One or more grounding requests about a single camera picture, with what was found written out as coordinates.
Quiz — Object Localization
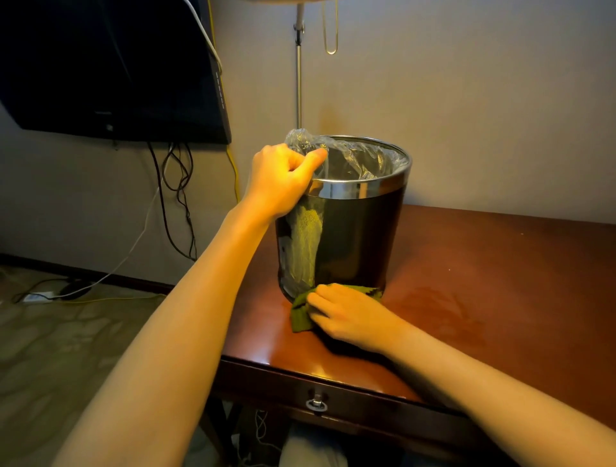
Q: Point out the black metal trash bin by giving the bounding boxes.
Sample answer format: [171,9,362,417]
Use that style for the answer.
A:
[275,135,413,304]

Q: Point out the black television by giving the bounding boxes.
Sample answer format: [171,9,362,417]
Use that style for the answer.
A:
[0,0,232,145]

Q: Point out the clear plastic bin liner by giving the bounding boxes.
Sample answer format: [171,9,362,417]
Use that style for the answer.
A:
[284,128,410,183]

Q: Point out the green cleaning cloth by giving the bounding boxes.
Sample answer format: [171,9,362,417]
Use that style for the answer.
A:
[290,284,384,334]

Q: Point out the brown wooden table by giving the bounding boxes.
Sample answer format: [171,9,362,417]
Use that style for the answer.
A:
[200,204,616,467]

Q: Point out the black cables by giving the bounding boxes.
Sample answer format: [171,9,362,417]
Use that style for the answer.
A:
[146,142,199,263]

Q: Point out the metal ring drawer pull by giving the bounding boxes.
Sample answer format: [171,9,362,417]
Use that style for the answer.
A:
[305,390,329,414]

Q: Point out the person's right forearm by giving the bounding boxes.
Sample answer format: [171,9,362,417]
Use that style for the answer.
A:
[389,327,616,467]

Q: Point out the person's left hand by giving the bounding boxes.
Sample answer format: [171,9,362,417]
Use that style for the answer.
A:
[243,143,329,222]

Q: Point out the grey shade metal lamp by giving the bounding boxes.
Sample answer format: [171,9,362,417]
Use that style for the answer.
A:
[248,0,340,131]

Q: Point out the white cable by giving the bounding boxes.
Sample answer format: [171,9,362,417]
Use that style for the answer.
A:
[28,0,224,303]

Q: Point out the white trousers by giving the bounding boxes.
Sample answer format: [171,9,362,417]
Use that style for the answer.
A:
[278,423,350,467]

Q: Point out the person's left forearm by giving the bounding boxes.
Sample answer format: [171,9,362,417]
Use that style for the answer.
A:
[50,204,270,467]

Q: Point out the thin white cord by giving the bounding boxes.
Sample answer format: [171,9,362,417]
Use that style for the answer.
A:
[235,409,282,467]

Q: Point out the person's right hand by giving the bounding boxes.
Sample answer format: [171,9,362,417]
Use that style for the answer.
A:
[306,283,410,357]

